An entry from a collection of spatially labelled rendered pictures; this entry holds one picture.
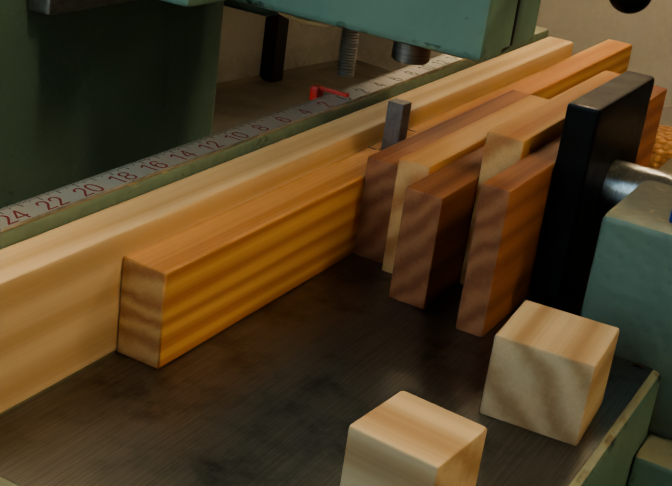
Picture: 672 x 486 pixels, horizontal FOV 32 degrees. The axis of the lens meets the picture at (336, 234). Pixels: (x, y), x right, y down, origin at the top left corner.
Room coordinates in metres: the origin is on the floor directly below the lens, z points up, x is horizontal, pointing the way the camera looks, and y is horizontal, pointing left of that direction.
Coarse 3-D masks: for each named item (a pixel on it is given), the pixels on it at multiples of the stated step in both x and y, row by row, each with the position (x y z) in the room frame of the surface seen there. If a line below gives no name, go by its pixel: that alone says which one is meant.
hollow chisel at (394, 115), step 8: (392, 104) 0.57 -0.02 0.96; (400, 104) 0.57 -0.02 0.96; (408, 104) 0.57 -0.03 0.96; (392, 112) 0.57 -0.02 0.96; (400, 112) 0.57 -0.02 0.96; (408, 112) 0.57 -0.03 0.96; (392, 120) 0.57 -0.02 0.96; (400, 120) 0.57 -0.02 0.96; (408, 120) 0.57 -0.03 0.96; (384, 128) 0.57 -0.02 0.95; (392, 128) 0.57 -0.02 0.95; (400, 128) 0.57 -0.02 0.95; (384, 136) 0.57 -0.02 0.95; (392, 136) 0.57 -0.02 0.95; (400, 136) 0.57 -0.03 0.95; (384, 144) 0.57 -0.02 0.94; (392, 144) 0.57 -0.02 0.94
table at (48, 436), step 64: (256, 320) 0.44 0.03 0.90; (320, 320) 0.45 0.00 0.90; (384, 320) 0.46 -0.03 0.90; (448, 320) 0.46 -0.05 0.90; (64, 384) 0.37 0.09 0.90; (128, 384) 0.37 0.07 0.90; (192, 384) 0.38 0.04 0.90; (256, 384) 0.39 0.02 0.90; (320, 384) 0.39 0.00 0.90; (384, 384) 0.40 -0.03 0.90; (448, 384) 0.41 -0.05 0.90; (640, 384) 0.43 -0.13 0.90; (0, 448) 0.32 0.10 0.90; (64, 448) 0.33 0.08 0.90; (128, 448) 0.33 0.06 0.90; (192, 448) 0.34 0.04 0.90; (256, 448) 0.34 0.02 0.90; (320, 448) 0.35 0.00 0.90; (512, 448) 0.37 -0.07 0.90; (576, 448) 0.37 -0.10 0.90; (640, 448) 0.43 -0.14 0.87
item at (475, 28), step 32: (256, 0) 0.58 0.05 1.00; (288, 0) 0.57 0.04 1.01; (320, 0) 0.56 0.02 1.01; (352, 0) 0.55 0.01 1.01; (384, 0) 0.55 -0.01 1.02; (416, 0) 0.54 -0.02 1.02; (448, 0) 0.53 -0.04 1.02; (480, 0) 0.52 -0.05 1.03; (512, 0) 0.55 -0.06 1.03; (384, 32) 0.54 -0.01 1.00; (416, 32) 0.54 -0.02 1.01; (448, 32) 0.53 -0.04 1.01; (480, 32) 0.52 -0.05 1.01; (512, 32) 0.55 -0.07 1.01; (416, 64) 0.57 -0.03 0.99
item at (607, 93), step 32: (608, 96) 0.52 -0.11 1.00; (640, 96) 0.55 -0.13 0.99; (576, 128) 0.49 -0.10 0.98; (608, 128) 0.51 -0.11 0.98; (640, 128) 0.56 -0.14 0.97; (576, 160) 0.49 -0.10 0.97; (608, 160) 0.52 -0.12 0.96; (576, 192) 0.49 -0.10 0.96; (608, 192) 0.52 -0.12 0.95; (544, 224) 0.50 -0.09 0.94; (576, 224) 0.49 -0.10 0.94; (544, 256) 0.50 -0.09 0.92; (576, 256) 0.50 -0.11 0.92; (544, 288) 0.49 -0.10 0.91
